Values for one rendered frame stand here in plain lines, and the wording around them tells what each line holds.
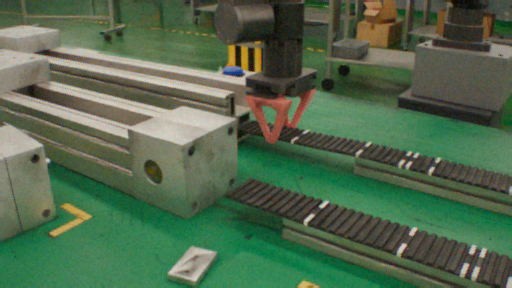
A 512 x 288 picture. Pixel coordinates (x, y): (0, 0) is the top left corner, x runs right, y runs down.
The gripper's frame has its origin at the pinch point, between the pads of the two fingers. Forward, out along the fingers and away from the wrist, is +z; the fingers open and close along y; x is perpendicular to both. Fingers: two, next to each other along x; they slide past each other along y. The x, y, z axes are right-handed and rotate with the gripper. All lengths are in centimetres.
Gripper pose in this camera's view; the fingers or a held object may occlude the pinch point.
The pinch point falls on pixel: (280, 132)
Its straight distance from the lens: 73.1
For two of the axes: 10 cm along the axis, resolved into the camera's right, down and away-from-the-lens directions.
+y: -5.6, 3.2, -7.7
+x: 8.3, 2.3, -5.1
